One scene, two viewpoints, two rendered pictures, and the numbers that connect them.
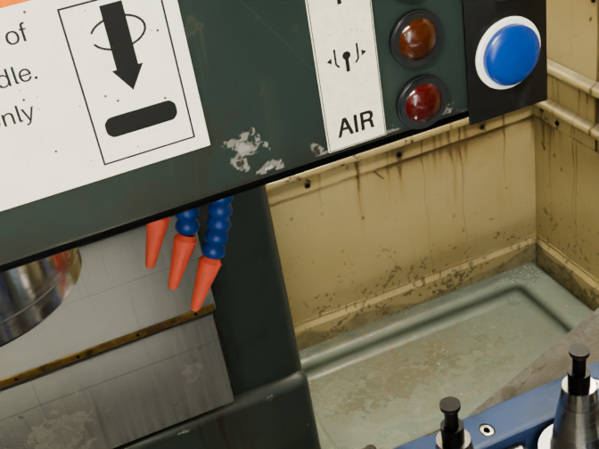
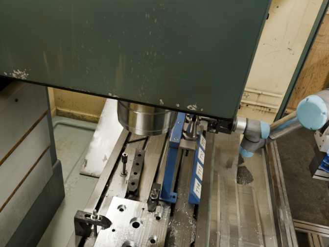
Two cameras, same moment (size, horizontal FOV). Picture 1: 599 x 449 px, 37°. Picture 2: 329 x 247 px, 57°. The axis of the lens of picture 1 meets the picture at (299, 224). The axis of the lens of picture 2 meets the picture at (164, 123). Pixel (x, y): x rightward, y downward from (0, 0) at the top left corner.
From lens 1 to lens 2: 0.87 m
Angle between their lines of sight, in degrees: 56
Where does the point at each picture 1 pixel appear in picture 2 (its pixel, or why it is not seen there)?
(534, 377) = (97, 137)
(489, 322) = (58, 135)
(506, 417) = (179, 119)
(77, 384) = (24, 186)
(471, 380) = (68, 151)
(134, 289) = (36, 145)
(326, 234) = not seen: hidden behind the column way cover
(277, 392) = (57, 167)
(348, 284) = not seen: hidden behind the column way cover
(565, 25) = not seen: hidden behind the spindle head
